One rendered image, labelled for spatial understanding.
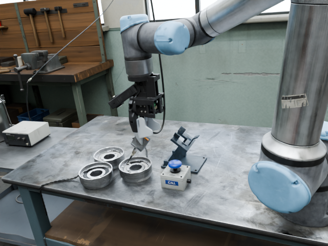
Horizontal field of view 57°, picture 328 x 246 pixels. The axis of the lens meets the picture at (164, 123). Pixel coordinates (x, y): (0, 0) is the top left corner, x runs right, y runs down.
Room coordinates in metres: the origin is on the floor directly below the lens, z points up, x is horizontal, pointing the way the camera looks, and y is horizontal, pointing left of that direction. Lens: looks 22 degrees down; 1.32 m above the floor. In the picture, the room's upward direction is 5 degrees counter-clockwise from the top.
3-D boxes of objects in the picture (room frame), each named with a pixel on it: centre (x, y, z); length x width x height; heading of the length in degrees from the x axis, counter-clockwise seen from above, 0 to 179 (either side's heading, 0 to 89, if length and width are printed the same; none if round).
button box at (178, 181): (0.77, -0.03, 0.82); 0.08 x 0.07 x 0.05; 66
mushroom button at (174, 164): (0.77, -0.02, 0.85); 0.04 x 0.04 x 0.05
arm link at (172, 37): (0.76, -0.03, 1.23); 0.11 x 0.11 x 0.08; 45
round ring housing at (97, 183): (0.82, 0.23, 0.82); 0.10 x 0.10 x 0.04
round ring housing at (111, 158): (0.93, 0.20, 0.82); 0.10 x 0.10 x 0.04
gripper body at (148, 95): (0.82, 0.05, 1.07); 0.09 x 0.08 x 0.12; 63
